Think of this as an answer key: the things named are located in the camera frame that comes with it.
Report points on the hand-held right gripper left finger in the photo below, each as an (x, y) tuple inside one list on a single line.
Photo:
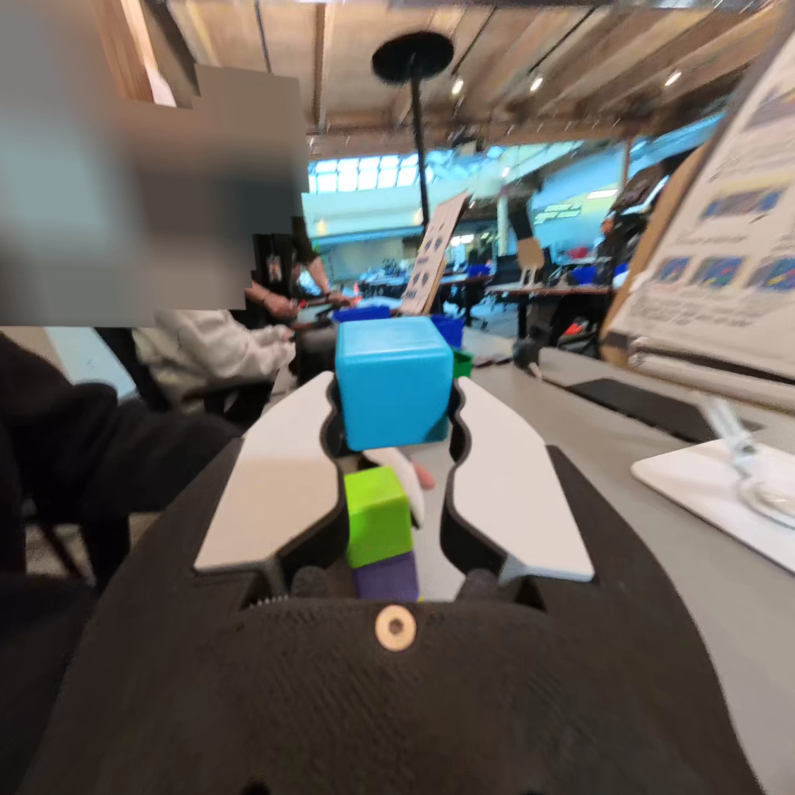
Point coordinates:
[(279, 497)]

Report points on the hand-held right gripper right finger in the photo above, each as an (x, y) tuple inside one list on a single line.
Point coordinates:
[(515, 497)]

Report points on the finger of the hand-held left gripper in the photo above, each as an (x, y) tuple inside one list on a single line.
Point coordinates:
[(404, 472)]

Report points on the lime green cube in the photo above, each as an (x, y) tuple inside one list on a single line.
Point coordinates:
[(376, 515)]

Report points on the light blue cube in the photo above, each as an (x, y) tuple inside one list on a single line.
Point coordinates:
[(391, 385)]

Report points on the purple cube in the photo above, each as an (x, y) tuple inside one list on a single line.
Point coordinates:
[(385, 581)]

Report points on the green plastic bin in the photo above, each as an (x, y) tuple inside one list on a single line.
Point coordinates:
[(463, 365)]

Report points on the person's left forearm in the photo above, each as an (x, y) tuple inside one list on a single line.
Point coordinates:
[(93, 447)]

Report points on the grey desk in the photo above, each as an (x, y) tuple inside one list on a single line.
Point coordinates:
[(621, 497)]

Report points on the blue plastic bin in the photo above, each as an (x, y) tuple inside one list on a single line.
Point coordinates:
[(450, 329)]

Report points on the background instruction board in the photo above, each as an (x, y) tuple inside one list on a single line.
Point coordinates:
[(435, 261)]

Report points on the black pole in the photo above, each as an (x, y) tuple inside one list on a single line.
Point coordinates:
[(419, 124)]

